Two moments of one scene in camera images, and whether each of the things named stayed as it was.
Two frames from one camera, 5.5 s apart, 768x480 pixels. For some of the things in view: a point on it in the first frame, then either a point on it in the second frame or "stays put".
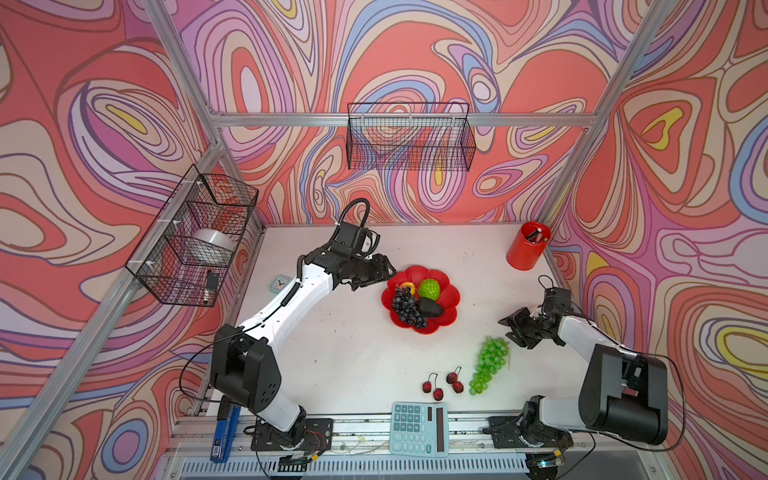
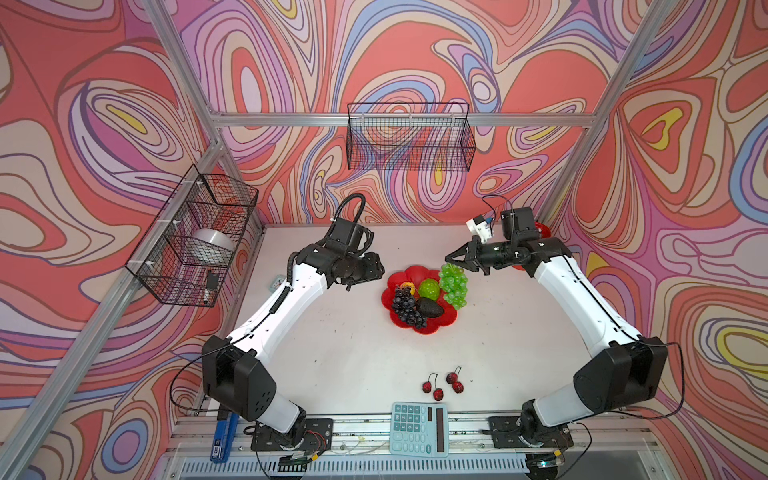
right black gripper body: (528, 329) to (483, 255)
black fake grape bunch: (405, 304) stays put
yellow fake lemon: (409, 285) stays put
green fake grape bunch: (492, 357) to (454, 281)
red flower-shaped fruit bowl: (449, 297) stays put
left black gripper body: (367, 272) stays put
